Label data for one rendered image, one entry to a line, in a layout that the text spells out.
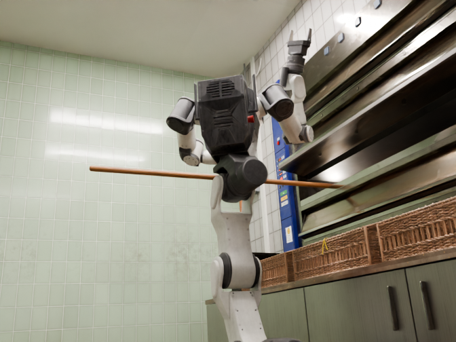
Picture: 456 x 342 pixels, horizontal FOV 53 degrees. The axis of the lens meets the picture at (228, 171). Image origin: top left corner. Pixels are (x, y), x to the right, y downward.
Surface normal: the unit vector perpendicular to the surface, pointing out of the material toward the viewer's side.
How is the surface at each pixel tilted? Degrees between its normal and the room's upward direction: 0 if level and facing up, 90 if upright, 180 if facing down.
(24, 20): 180
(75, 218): 90
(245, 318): 65
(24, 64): 90
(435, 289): 90
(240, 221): 84
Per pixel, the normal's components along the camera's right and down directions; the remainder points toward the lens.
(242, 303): 0.33, -0.69
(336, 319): -0.92, -0.08
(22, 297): 0.39, -0.32
